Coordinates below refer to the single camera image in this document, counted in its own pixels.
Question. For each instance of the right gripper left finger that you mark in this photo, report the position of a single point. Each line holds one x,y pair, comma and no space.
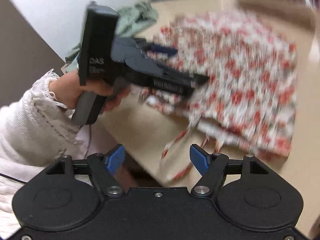
103,168

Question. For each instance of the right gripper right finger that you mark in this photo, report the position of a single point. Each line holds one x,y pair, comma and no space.
211,168

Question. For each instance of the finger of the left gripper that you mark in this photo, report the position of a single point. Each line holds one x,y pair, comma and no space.
167,79
144,46

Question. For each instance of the red floral white dress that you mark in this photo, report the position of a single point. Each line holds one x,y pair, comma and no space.
250,98

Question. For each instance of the white knit sleeve forearm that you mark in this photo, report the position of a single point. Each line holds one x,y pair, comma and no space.
35,131

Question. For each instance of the person's left hand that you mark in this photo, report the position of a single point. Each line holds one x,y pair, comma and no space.
67,89

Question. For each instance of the green patterned garment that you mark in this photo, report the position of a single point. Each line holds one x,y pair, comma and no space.
133,20

